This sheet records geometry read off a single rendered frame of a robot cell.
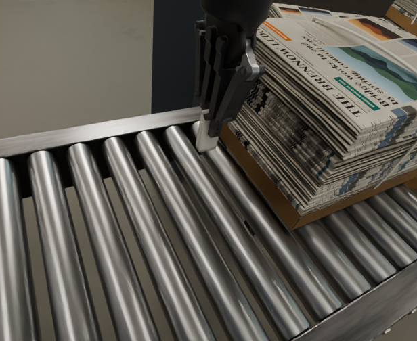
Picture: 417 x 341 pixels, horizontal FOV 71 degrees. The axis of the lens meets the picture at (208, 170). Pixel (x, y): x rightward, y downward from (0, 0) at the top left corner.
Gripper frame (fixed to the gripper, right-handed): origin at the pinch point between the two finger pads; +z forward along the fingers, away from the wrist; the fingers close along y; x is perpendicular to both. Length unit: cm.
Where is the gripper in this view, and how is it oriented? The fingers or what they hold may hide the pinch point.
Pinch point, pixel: (208, 130)
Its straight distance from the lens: 44.1
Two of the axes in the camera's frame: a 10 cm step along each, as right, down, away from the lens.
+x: -8.8, 2.4, -4.2
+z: -1.6, 6.8, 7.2
